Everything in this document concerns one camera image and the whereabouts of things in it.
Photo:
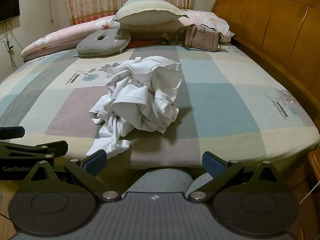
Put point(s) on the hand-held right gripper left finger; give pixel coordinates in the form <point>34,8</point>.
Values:
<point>96,160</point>

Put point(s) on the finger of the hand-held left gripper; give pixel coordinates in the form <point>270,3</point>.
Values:
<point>37,147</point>
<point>12,132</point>

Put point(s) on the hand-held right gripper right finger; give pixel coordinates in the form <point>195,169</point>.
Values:
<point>212,163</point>

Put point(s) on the white printed t-shirt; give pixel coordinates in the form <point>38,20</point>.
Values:
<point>140,105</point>

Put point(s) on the wooden nightstand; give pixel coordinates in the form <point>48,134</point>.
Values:
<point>313,160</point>

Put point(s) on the grey pillow with hole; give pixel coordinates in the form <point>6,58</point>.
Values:
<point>105,43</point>

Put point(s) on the red cloth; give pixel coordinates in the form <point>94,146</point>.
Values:
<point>142,43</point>

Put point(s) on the dark patterned cloth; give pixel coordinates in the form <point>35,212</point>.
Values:
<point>167,40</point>

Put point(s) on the wooden headboard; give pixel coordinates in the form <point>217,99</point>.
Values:
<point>275,30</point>

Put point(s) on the pale green pillow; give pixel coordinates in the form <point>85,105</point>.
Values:
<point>147,12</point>

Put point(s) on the black wall television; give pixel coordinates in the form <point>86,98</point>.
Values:
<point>8,7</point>

